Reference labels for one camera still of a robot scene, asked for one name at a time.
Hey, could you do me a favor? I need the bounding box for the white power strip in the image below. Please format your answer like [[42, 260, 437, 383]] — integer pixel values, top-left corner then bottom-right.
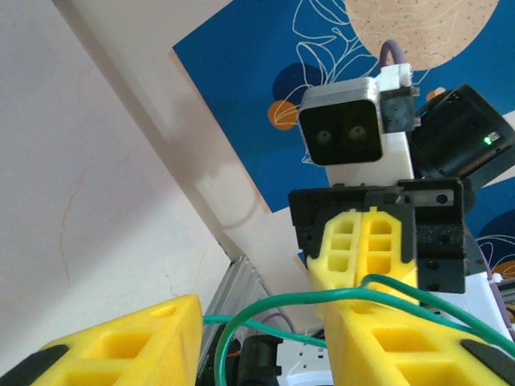
[[275, 337, 335, 386]]

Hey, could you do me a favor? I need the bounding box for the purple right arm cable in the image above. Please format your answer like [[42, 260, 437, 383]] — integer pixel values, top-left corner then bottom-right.
[[260, 39, 515, 337]]

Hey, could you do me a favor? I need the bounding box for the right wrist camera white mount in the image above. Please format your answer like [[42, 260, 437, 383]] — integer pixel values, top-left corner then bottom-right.
[[299, 64, 416, 188]]

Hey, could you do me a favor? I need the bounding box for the green cable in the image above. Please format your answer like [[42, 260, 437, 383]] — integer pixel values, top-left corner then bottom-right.
[[203, 273, 515, 386]]

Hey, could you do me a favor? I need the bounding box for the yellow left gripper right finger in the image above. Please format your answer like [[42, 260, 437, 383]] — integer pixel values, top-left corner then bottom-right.
[[323, 299, 515, 386]]

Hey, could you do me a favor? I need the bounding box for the wide aluminium base rail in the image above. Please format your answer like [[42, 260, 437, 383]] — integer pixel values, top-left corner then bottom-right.
[[203, 256, 271, 355]]

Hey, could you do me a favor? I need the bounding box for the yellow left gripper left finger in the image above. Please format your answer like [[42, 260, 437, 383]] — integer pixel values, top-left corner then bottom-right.
[[0, 294, 204, 386]]

